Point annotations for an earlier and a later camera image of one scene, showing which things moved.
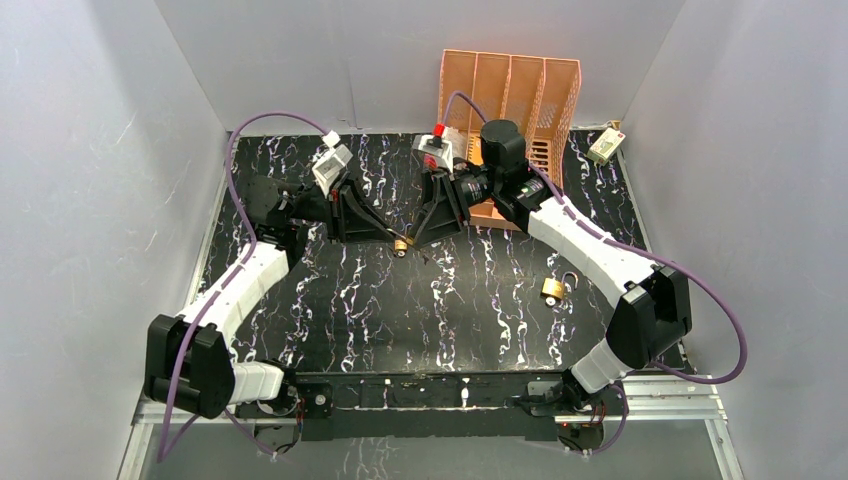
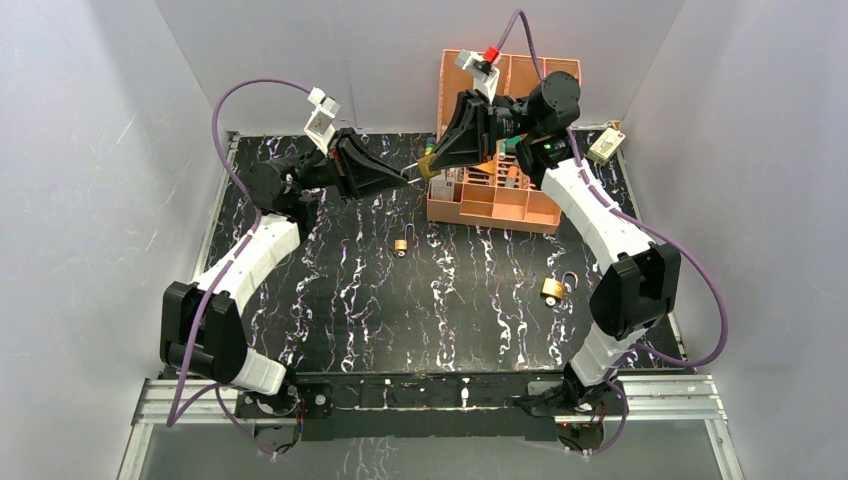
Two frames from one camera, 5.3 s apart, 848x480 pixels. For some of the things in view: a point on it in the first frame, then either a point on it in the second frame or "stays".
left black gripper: x=335 y=214 -> x=337 y=162
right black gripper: x=446 y=212 -> x=473 y=115
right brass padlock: x=555 y=288 stays
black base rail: x=428 y=405 stays
